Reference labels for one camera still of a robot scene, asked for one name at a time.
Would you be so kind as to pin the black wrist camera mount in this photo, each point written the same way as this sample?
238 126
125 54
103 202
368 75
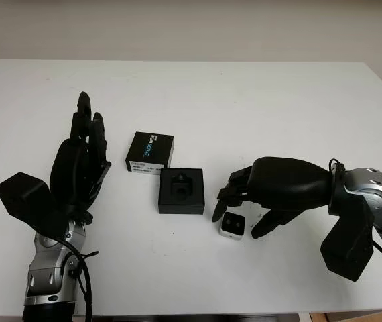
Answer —
348 248
23 198

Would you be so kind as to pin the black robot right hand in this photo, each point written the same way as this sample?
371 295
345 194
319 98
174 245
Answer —
288 182

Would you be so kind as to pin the silver RealSense camera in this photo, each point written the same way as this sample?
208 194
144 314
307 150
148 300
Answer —
233 223

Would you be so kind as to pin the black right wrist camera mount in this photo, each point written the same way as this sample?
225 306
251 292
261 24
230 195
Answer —
348 248

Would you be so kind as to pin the black RealSense box lid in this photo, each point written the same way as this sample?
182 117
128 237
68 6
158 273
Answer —
147 151

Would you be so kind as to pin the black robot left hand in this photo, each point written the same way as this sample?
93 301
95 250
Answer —
73 174

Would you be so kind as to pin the black camera box base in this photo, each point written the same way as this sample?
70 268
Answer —
167 206

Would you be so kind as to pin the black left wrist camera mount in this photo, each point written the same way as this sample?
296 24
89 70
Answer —
23 198

